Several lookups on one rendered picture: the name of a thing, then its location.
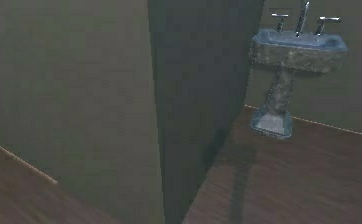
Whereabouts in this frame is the chrome faucet handle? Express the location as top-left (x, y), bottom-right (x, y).
top-left (271, 12), bottom-right (290, 33)
top-left (314, 16), bottom-right (342, 37)

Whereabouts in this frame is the blue grey pedestal sink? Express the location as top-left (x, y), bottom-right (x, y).
top-left (249, 27), bottom-right (349, 139)

